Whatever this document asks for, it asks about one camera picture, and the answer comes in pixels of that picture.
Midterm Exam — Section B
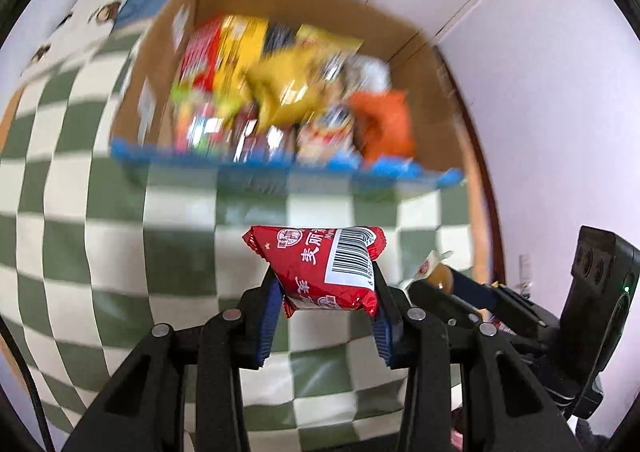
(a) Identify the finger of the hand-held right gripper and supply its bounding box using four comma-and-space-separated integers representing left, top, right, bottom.
450, 269, 532, 319
409, 279, 483, 333

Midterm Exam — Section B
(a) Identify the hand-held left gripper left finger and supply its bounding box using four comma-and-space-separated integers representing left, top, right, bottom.
62, 273, 283, 452

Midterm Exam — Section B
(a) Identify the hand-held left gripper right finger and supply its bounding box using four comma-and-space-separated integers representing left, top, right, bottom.
370, 264, 583, 452

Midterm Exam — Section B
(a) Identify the small brown snack packet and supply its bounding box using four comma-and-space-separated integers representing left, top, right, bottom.
405, 251, 457, 293

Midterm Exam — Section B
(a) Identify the red white-label snack packet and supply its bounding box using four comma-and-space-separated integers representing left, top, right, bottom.
242, 225, 389, 317

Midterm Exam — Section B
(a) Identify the orange snack packet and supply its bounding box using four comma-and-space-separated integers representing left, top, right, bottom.
349, 89, 417, 163

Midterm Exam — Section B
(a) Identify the cardboard box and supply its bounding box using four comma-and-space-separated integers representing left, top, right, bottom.
109, 0, 467, 193

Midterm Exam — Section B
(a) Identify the red white round snack packet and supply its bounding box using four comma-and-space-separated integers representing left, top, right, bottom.
297, 106, 357, 166

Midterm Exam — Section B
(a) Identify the green white checkered blanket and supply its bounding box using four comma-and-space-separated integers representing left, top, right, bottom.
0, 24, 501, 452

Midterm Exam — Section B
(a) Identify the green red snack packet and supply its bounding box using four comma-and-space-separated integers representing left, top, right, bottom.
171, 89, 242, 153

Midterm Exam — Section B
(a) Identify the large yellow snack bag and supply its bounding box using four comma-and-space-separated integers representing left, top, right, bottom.
244, 26, 364, 127

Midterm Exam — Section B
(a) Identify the long red snack packet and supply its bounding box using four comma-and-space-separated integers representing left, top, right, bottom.
175, 16, 226, 96

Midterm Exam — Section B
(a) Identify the yellow black snack packet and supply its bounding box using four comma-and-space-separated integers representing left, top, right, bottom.
216, 14, 271, 82

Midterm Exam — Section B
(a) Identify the black silver snack packet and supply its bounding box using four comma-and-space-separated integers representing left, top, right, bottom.
265, 24, 302, 53

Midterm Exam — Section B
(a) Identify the white wall socket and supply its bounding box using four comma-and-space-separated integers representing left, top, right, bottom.
517, 254, 532, 293

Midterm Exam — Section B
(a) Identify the black cable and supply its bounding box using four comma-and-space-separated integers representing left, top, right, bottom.
0, 317, 57, 452

